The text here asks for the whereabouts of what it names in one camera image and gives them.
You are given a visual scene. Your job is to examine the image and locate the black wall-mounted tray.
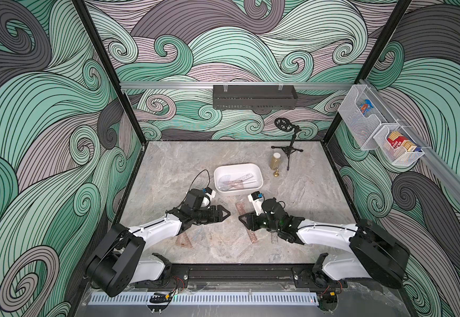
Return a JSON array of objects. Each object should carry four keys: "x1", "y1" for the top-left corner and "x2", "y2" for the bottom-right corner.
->
[{"x1": 212, "y1": 85, "x2": 299, "y2": 111}]

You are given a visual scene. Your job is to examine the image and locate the black tripod microphone stand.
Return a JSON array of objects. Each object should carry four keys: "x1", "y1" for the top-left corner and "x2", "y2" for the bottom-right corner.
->
[{"x1": 271, "y1": 118, "x2": 303, "y2": 171}]

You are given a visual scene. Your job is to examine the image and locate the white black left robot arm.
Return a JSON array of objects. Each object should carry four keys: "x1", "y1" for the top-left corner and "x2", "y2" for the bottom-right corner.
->
[{"x1": 86, "y1": 205, "x2": 231, "y2": 297}]

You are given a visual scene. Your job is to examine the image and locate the pink tall triangle ruler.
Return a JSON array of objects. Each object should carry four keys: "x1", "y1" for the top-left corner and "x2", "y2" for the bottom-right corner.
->
[{"x1": 219, "y1": 180, "x2": 256, "y2": 192}]

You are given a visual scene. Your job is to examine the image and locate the spice jar with white lid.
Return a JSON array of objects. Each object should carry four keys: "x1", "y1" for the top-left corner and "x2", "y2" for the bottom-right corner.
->
[{"x1": 269, "y1": 152, "x2": 281, "y2": 171}]

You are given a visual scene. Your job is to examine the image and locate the aluminium wall rail back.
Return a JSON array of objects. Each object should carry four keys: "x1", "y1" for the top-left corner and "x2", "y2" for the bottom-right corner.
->
[{"x1": 120, "y1": 81, "x2": 353, "y2": 91}]

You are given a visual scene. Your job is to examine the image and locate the aluminium wall rail right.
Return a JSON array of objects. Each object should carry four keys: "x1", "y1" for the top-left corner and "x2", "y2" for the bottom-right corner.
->
[{"x1": 359, "y1": 79, "x2": 460, "y2": 203}]

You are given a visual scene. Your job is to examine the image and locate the aluminium wall rail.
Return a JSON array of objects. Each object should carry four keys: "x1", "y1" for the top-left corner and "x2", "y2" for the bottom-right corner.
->
[
  {"x1": 359, "y1": 79, "x2": 460, "y2": 203},
  {"x1": 120, "y1": 81, "x2": 353, "y2": 91}
]

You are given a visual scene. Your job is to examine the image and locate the pink small triangle ruler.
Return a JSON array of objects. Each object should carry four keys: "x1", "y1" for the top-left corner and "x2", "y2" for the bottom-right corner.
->
[{"x1": 175, "y1": 232, "x2": 193, "y2": 249}]

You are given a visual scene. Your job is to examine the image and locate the blue packet in bin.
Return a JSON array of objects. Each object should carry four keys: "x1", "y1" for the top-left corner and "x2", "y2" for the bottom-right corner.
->
[{"x1": 358, "y1": 99, "x2": 375, "y2": 117}]

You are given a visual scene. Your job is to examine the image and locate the red straight ruler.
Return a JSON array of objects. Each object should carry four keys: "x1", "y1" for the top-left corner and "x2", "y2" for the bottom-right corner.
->
[{"x1": 235, "y1": 201, "x2": 258, "y2": 244}]

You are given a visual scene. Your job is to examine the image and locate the red boxes in bin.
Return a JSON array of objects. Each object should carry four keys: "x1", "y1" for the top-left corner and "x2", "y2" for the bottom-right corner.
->
[{"x1": 387, "y1": 131, "x2": 423, "y2": 153}]

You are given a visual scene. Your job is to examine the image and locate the pink straight ruler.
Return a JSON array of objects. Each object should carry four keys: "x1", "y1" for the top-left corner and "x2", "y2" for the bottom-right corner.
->
[{"x1": 223, "y1": 173, "x2": 256, "y2": 186}]

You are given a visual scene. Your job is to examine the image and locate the white plastic storage box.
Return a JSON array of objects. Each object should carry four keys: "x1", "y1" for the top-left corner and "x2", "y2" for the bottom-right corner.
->
[{"x1": 214, "y1": 163, "x2": 264, "y2": 197}]

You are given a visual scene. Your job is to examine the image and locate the black corner frame post right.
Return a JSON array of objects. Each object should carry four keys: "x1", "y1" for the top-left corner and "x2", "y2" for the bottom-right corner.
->
[{"x1": 321, "y1": 0, "x2": 412, "y2": 147}]

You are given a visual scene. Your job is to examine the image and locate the clear wall bin lower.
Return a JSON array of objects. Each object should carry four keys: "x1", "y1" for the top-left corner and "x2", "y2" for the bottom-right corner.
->
[{"x1": 373, "y1": 124, "x2": 425, "y2": 167}]

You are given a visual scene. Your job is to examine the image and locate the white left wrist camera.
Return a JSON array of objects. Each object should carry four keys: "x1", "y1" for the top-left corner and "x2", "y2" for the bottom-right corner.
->
[{"x1": 183, "y1": 187, "x2": 216, "y2": 209}]

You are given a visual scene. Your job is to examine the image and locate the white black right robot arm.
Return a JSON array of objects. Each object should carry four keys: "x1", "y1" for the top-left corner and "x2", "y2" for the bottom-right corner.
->
[{"x1": 239, "y1": 212, "x2": 410, "y2": 289}]

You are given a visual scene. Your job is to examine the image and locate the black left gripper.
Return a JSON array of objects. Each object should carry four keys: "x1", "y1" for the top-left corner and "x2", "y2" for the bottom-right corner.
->
[{"x1": 190, "y1": 205, "x2": 229, "y2": 223}]

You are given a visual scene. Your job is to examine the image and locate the clear short straight ruler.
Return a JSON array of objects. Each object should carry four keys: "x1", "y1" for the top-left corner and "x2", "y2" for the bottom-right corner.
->
[{"x1": 271, "y1": 232, "x2": 278, "y2": 244}]

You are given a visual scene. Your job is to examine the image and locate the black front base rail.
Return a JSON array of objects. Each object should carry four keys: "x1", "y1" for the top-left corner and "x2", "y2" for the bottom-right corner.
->
[{"x1": 85, "y1": 263, "x2": 399, "y2": 283}]

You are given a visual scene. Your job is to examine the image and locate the clear wall bin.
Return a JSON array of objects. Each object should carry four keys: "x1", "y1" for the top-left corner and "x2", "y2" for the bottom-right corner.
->
[
  {"x1": 338, "y1": 85, "x2": 386, "y2": 151},
  {"x1": 373, "y1": 124, "x2": 425, "y2": 167}
]

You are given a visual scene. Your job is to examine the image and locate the black corner frame post left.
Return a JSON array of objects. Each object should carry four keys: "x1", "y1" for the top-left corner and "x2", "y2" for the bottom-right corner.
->
[{"x1": 72, "y1": 0, "x2": 148, "y2": 147}]

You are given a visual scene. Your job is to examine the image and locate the white perforated cable duct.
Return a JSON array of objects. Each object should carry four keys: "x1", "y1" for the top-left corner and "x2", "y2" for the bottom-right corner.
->
[{"x1": 89, "y1": 291, "x2": 319, "y2": 306}]

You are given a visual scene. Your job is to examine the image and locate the clear wall bin upper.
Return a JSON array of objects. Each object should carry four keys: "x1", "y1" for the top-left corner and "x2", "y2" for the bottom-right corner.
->
[{"x1": 338, "y1": 85, "x2": 386, "y2": 151}]

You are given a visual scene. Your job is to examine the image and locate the black corner frame post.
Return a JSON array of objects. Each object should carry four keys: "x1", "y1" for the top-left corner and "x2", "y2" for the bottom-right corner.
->
[
  {"x1": 321, "y1": 0, "x2": 412, "y2": 147},
  {"x1": 72, "y1": 0, "x2": 148, "y2": 147}
]

